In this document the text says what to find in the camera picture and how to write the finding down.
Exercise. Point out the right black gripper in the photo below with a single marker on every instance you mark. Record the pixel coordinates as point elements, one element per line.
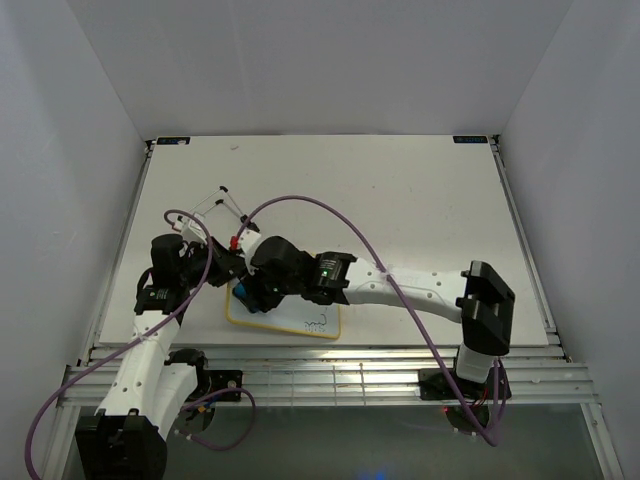
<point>264,302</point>

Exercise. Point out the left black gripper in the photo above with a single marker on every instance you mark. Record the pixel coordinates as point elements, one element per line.
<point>228,265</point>

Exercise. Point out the blue whiteboard eraser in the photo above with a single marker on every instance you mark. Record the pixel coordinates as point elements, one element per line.
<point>245,298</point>

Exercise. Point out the yellow framed whiteboard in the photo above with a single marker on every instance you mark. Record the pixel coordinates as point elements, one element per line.
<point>293,315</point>

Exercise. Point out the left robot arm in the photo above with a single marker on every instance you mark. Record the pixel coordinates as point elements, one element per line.
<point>126,437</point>

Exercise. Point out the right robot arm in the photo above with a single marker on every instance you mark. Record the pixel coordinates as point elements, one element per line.
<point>477,299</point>

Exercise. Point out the left blue table label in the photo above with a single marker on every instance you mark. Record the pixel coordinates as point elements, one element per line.
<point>178,141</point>

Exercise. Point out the blue table label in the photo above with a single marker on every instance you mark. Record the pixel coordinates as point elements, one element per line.
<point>470,139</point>
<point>178,141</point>

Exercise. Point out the right blue table label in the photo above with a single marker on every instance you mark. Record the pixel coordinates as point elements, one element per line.
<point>470,139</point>

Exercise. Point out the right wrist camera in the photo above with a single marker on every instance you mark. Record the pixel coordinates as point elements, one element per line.
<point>246,243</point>

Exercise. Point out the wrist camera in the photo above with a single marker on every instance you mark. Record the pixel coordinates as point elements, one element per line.
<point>246,243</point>
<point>189,229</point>

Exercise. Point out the black wire whiteboard stand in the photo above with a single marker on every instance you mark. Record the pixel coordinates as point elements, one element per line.
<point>220,198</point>

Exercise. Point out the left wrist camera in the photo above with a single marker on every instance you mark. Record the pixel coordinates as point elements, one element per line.
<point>189,229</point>

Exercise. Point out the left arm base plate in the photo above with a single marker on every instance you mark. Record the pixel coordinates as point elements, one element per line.
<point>228,381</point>

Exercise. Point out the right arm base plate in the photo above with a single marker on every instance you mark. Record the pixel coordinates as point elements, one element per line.
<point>434,386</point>

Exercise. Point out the aluminium rail frame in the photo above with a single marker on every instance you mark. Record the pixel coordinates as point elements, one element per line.
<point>366,375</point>

